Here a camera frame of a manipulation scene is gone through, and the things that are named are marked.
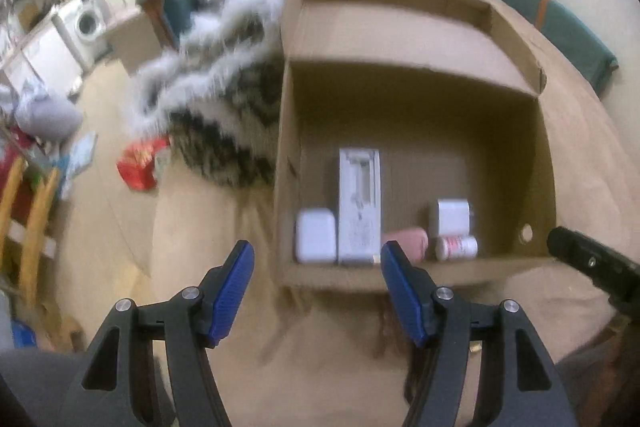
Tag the white pill bottle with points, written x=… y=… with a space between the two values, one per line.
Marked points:
x=456 y=248

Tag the red gift bag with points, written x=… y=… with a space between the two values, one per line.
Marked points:
x=140 y=164

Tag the white plug adapter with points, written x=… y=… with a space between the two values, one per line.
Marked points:
x=452 y=217

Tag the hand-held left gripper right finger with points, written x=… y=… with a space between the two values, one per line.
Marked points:
x=405 y=297

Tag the wooden bedside cabinet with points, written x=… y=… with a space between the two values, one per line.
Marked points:
x=132 y=39

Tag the white battery charger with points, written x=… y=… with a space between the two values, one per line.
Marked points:
x=360 y=207

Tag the grey stuffed bag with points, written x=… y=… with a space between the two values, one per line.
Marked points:
x=47 y=117

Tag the pink toy figure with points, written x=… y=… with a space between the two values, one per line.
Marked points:
x=412 y=243

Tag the light blue bathroom scale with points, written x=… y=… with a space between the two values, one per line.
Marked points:
x=80 y=162

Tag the wooden chair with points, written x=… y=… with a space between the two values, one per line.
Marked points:
x=30 y=227

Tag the cardboard box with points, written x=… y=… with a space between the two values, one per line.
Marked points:
x=400 y=127

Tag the teal pillow with orange stripe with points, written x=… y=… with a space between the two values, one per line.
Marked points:
x=170 y=4
x=555 y=27

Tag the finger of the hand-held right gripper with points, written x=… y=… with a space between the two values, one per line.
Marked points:
x=590 y=262

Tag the white kitchen cabinets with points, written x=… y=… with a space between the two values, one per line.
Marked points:
x=45 y=52

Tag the fuzzy patterned blanket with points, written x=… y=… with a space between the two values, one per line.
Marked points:
x=220 y=117

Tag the person's grey trousers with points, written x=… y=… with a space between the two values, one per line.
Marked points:
x=30 y=382

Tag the white washing machine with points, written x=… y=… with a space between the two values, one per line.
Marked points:
x=89 y=24

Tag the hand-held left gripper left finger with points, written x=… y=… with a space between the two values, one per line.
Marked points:
x=227 y=302

